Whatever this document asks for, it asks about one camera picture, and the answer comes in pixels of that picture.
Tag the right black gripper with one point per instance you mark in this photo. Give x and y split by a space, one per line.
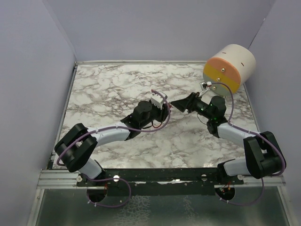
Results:
188 103

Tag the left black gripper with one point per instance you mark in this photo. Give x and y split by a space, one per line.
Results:
162 113

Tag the red padlock with cable shackle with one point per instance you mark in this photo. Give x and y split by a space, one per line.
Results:
161 115

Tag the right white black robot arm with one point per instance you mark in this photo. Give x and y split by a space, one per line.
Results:
263 156

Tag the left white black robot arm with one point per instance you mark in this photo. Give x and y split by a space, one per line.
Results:
74 150

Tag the cylinder with striped face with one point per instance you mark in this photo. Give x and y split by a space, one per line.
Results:
233 65

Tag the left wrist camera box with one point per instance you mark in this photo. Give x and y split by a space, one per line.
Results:
157 100

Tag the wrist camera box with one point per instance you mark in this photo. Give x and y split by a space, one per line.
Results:
157 100
205 87

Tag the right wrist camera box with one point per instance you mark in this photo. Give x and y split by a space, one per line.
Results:
205 87

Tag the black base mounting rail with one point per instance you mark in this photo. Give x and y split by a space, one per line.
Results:
173 181

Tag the aluminium frame extrusion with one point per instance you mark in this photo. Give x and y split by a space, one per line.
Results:
57 179

